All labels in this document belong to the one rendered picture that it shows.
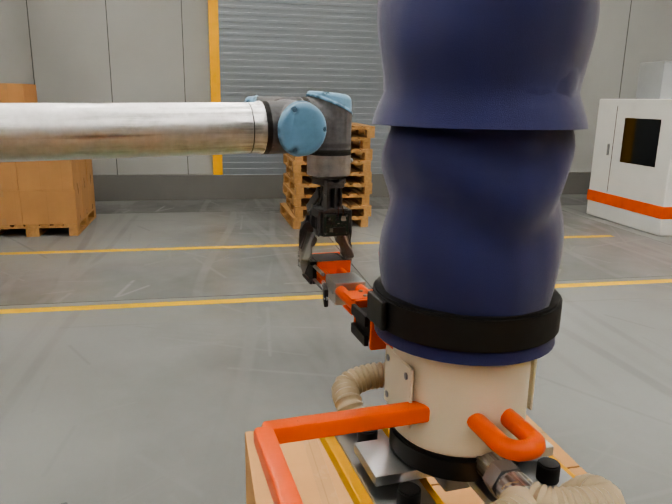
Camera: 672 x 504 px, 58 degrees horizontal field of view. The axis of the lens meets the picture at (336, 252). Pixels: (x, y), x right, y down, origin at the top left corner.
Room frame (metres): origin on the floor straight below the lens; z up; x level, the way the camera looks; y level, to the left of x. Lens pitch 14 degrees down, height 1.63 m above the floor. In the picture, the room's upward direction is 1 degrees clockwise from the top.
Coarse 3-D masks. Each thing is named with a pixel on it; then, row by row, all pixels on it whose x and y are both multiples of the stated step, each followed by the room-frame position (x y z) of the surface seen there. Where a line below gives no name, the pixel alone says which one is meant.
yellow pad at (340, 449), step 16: (368, 432) 0.74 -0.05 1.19; (384, 432) 0.79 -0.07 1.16; (336, 448) 0.75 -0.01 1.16; (352, 448) 0.74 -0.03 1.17; (336, 464) 0.72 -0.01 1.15; (352, 464) 0.70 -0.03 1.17; (352, 480) 0.68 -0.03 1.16; (368, 480) 0.67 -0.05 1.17; (416, 480) 0.67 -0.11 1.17; (352, 496) 0.66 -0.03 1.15; (368, 496) 0.64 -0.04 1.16; (384, 496) 0.64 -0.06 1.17; (400, 496) 0.61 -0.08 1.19; (416, 496) 0.61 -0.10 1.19; (432, 496) 0.65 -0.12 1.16
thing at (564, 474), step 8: (552, 456) 0.74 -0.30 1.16; (520, 464) 0.71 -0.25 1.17; (528, 464) 0.71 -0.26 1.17; (536, 464) 0.71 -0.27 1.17; (544, 464) 0.67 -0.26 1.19; (552, 464) 0.67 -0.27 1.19; (560, 464) 0.72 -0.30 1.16; (528, 472) 0.69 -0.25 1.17; (536, 472) 0.68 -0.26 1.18; (544, 472) 0.67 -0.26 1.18; (552, 472) 0.66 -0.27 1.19; (560, 472) 0.69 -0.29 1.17; (568, 472) 0.70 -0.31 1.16; (536, 480) 0.68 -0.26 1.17; (544, 480) 0.67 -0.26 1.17; (552, 480) 0.66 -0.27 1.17; (560, 480) 0.68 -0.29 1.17; (568, 480) 0.68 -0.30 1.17
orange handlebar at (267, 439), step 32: (320, 416) 0.62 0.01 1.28; (352, 416) 0.62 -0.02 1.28; (384, 416) 0.63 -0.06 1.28; (416, 416) 0.64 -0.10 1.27; (480, 416) 0.62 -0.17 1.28; (512, 416) 0.63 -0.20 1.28; (256, 448) 0.57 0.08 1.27; (512, 448) 0.57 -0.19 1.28; (544, 448) 0.58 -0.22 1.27; (288, 480) 0.50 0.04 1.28
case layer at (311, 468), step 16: (544, 432) 1.86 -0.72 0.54; (288, 448) 1.74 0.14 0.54; (304, 448) 1.74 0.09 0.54; (320, 448) 1.74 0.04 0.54; (560, 448) 1.76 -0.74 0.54; (256, 464) 1.65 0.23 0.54; (288, 464) 1.65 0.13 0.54; (304, 464) 1.65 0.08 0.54; (320, 464) 1.65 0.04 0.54; (576, 464) 1.68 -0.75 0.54; (256, 480) 1.57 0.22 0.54; (304, 480) 1.57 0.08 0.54; (320, 480) 1.57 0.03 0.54; (336, 480) 1.57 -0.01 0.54; (432, 480) 1.58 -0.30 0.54; (256, 496) 1.49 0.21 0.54; (304, 496) 1.50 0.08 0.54; (320, 496) 1.50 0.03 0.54; (336, 496) 1.50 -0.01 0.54; (448, 496) 1.51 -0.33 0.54; (464, 496) 1.51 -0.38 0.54
